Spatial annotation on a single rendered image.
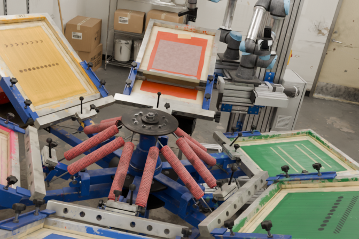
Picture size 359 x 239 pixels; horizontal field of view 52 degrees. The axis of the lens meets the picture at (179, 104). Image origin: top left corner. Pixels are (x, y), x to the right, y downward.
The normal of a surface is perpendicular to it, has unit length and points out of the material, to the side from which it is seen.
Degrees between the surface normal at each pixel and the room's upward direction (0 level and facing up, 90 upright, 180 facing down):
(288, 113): 90
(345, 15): 90
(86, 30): 89
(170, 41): 32
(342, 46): 90
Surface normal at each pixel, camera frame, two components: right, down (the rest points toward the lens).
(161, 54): 0.05, -0.56
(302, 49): -0.13, 0.39
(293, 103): 0.08, 0.42
